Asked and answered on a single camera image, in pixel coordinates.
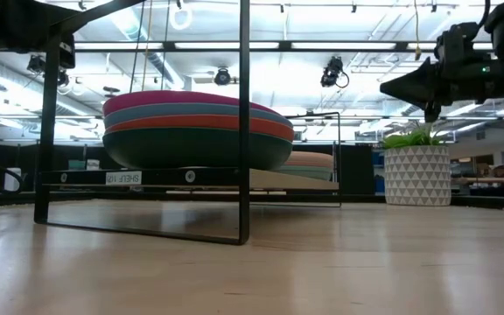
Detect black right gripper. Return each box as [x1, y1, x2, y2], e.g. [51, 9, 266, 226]
[379, 56, 499, 124]

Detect peach round plate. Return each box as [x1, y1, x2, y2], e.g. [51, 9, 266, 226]
[283, 150, 336, 170]

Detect blue round plate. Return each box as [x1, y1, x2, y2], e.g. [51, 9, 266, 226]
[102, 102, 295, 130]

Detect black metal wooden shelf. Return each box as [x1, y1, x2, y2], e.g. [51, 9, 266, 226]
[34, 0, 343, 247]

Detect white shelf label sticker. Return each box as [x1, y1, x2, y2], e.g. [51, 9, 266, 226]
[104, 171, 144, 186]

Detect green succulent plant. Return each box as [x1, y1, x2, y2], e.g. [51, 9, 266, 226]
[379, 122, 449, 151]

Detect white triangle patterned plant pot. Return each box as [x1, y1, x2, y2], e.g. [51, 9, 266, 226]
[383, 144, 453, 207]

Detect wooden background table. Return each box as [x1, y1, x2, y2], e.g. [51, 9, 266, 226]
[451, 176, 504, 186]

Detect grey round plate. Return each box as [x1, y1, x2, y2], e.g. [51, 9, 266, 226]
[273, 164, 336, 182]

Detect white cup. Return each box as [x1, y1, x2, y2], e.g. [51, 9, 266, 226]
[3, 167, 23, 193]

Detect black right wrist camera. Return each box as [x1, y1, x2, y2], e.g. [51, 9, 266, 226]
[434, 21, 481, 60]

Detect black ceiling camera with cable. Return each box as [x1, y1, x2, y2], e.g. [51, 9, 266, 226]
[319, 55, 351, 89]

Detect black overhead frame bar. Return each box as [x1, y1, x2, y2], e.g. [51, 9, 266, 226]
[73, 40, 496, 54]

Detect round black ceiling camera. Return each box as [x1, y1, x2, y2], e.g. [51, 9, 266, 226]
[213, 67, 233, 88]

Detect white hanging ring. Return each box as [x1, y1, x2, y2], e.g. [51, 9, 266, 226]
[168, 2, 194, 32]

